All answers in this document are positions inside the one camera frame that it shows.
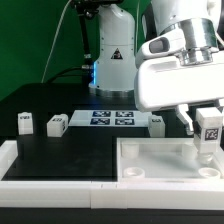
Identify white AprilTag base sheet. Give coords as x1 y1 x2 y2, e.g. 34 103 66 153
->
69 110 151 127

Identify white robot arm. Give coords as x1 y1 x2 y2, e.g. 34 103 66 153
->
89 0 224 134

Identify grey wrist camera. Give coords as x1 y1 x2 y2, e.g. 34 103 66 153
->
136 29 186 63

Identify black cable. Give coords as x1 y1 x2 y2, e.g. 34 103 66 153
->
44 67 94 84

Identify white square tabletop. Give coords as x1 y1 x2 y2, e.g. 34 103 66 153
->
117 138 224 182

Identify black camera stand pole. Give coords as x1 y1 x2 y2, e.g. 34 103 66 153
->
70 0 124 85

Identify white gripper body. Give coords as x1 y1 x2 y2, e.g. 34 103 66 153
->
134 54 224 112

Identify white cable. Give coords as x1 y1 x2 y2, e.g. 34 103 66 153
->
40 0 73 84

